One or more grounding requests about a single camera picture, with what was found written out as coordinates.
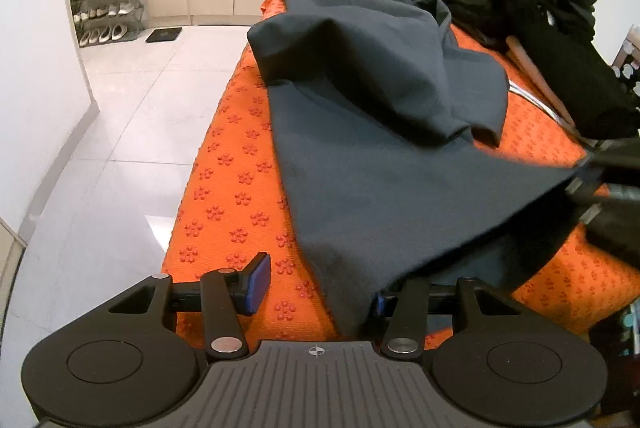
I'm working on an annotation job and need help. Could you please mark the grey pants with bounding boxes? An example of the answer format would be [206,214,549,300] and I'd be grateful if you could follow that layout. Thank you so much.
[247,0,591,339]

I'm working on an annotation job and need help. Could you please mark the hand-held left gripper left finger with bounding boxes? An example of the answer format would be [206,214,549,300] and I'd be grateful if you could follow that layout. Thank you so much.
[107,252,273,364]

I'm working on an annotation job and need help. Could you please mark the black floor mat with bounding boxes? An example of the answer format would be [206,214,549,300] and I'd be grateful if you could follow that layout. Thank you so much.
[145,27,184,44]

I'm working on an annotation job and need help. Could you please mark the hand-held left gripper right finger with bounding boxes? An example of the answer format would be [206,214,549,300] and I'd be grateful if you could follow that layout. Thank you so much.
[373,277,527,361]

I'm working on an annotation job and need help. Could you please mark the large black folded garment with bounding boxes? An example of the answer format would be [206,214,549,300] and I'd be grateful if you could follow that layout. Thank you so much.
[520,21,640,141]

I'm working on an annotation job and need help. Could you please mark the tan folded garment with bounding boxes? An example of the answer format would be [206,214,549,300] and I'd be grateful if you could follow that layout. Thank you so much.
[505,36,583,141]

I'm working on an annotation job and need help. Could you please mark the white fabric strap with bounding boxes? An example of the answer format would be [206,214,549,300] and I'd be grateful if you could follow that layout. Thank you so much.
[507,77,568,125]

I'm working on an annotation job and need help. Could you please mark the orange patterned mat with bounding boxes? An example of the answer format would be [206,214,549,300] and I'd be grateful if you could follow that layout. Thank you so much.
[161,0,640,344]

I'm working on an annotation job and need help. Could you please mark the black crumpled garment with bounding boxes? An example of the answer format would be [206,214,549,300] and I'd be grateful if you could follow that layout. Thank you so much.
[437,0,558,54]

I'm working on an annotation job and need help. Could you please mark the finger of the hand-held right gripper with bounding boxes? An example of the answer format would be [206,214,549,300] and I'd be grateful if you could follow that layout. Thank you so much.
[581,141,640,184]
[566,182,640,215]

